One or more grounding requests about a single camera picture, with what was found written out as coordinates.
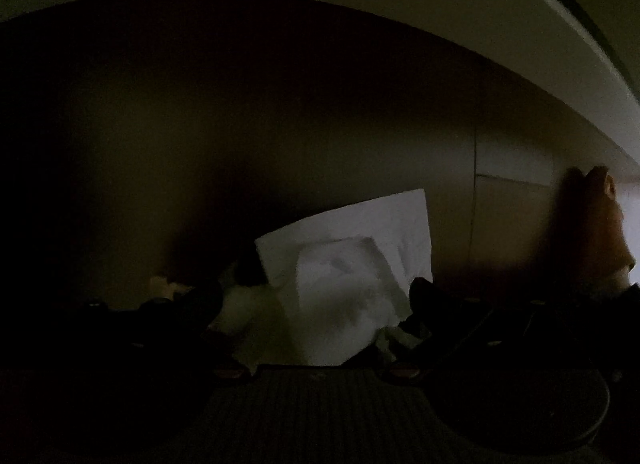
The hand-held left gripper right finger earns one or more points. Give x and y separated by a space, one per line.
424 301

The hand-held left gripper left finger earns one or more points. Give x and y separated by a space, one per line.
207 309

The white paper sheet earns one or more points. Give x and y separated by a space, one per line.
350 274

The crumpled white tissue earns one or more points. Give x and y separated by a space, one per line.
247 306

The small crumpled paper scrap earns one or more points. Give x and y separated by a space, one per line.
167 286

